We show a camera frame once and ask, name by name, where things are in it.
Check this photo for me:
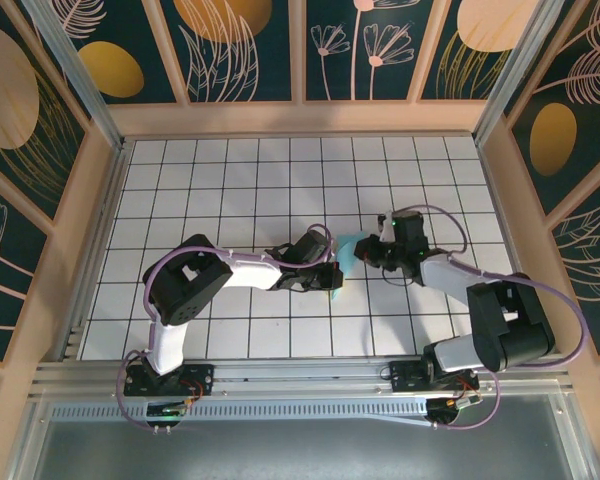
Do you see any aluminium mounting rail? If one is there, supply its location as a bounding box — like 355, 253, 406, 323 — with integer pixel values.
28, 353, 572, 401

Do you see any purple cable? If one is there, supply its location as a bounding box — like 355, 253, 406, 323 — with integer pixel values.
389, 203, 589, 432
115, 223, 334, 432

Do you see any perforated metal cable tray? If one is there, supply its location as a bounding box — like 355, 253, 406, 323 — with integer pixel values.
49, 403, 434, 422

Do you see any light blue paper sheet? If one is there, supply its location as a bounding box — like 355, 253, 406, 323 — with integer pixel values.
329, 230, 369, 302

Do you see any grey metal sheet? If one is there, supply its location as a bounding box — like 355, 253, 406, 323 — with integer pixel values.
29, 392, 581, 480

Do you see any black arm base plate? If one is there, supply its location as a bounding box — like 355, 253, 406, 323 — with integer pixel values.
388, 359, 481, 394
123, 363, 216, 397

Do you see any small circuit board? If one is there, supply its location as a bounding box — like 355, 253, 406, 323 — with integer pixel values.
146, 399, 190, 420
426, 396, 483, 426

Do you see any aluminium side rail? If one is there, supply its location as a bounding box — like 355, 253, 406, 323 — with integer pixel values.
58, 139, 131, 362

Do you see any aluminium corner post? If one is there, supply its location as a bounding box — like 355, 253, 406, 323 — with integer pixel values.
22, 0, 127, 151
472, 0, 564, 146

